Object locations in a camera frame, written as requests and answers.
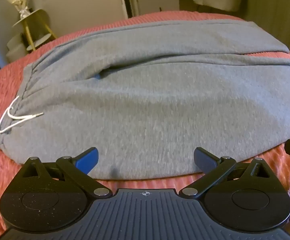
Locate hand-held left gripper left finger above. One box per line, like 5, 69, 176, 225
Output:
17, 147, 113, 197

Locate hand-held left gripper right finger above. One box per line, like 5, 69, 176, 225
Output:
181, 147, 277, 197

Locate grey sweat pants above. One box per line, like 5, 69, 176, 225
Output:
0, 18, 290, 180

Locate pink ribbed blanket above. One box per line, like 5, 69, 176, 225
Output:
0, 10, 290, 233

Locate grey ottoman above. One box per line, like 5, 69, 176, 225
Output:
6, 33, 30, 63

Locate gold round side table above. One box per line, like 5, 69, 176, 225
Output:
12, 8, 58, 52

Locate grey mini fridge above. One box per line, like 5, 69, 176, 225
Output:
134, 0, 180, 17

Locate wrapped flower bouquet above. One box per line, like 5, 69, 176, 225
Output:
7, 0, 33, 19

